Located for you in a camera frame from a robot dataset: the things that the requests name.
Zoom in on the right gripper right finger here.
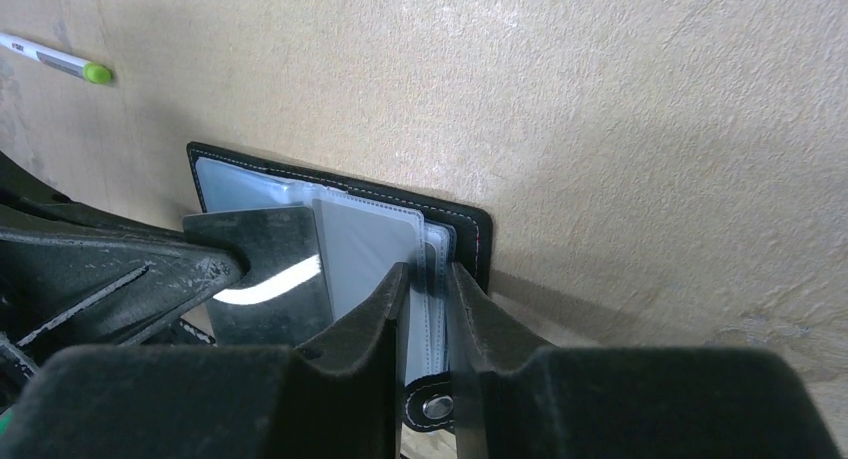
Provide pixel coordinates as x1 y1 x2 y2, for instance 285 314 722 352
447 263 840 458

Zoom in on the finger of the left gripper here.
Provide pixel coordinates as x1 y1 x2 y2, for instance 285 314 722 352
1 155 243 390

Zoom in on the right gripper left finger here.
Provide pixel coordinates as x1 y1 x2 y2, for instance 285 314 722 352
1 263 410 458

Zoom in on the black leather card holder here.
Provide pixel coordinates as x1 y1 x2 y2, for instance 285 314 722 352
187 142 493 433

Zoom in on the silver green-capped marker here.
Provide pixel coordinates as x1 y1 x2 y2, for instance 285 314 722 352
1 33 114 85

